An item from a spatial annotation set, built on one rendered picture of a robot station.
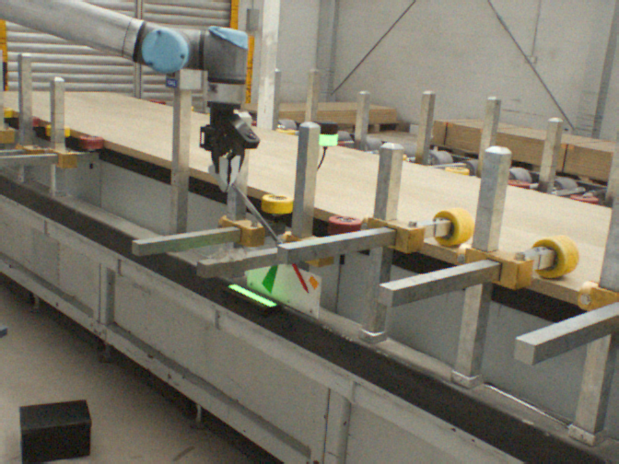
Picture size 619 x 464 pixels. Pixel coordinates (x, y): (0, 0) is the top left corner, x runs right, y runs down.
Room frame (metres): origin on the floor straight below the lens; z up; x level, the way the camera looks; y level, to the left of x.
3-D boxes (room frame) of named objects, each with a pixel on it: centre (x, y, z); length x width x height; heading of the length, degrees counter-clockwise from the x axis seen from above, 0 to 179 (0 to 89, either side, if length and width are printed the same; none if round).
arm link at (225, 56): (1.88, 0.22, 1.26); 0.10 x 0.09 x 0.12; 93
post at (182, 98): (2.16, 0.37, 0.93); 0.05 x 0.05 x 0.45; 44
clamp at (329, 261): (1.77, 0.00, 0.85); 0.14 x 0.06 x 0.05; 44
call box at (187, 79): (2.16, 0.37, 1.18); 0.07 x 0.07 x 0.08; 44
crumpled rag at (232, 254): (1.60, 0.16, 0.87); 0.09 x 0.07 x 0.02; 134
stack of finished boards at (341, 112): (10.35, 0.06, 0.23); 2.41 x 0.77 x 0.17; 134
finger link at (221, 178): (1.88, 0.23, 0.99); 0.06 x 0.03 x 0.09; 44
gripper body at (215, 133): (1.89, 0.23, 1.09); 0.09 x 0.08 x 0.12; 44
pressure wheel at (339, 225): (1.83, -0.08, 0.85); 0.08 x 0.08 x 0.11
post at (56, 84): (2.69, 0.88, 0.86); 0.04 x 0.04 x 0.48; 44
